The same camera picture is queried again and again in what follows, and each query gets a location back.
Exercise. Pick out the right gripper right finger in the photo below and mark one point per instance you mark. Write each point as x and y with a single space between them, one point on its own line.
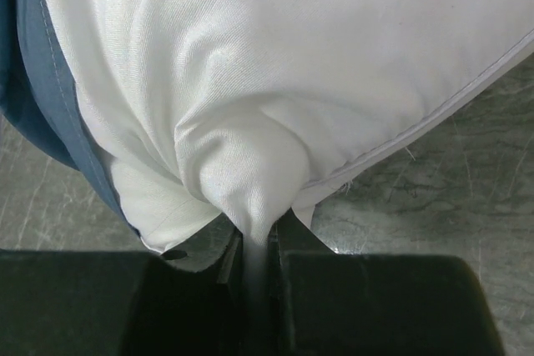
374 304

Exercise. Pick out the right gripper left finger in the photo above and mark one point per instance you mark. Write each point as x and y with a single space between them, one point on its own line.
120 303

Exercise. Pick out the white pillow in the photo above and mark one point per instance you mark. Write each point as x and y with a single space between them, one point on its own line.
191 109

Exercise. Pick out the blue cartoon mouse pillowcase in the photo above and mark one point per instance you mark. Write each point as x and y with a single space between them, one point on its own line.
38 94

